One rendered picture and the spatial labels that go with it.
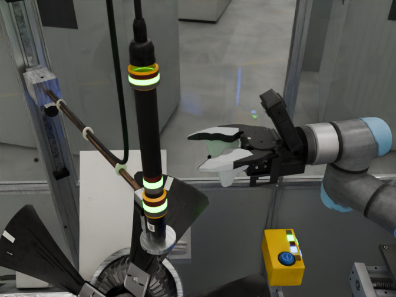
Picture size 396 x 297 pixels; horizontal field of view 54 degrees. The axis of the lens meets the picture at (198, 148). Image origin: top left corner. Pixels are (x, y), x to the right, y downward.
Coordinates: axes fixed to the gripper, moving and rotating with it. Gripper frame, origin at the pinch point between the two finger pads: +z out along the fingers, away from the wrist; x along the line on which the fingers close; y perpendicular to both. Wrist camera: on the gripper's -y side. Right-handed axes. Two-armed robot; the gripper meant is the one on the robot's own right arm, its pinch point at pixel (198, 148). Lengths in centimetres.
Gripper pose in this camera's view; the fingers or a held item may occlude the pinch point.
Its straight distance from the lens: 65.4
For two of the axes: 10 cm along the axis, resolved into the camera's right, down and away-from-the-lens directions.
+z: -9.8, 1.2, -1.7
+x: -2.0, -5.6, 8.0
